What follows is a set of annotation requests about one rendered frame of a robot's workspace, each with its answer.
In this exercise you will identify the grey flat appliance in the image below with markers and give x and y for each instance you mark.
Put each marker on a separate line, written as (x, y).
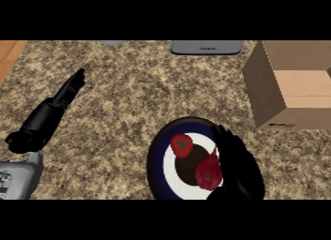
(206, 47)

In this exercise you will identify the dark red pear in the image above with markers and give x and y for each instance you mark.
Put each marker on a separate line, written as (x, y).
(209, 173)

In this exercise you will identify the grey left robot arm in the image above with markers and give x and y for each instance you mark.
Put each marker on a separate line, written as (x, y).
(12, 179)

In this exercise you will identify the red tomato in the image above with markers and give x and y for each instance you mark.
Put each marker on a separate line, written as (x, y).
(182, 145)

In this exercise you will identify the small grey object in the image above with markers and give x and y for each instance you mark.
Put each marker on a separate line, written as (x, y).
(113, 42)

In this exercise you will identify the brown cardboard box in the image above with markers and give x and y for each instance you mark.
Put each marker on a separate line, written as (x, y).
(294, 87)

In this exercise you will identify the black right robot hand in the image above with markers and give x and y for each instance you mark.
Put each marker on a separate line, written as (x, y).
(238, 168)

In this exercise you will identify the navy and white plate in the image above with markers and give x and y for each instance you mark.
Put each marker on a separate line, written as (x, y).
(181, 184)

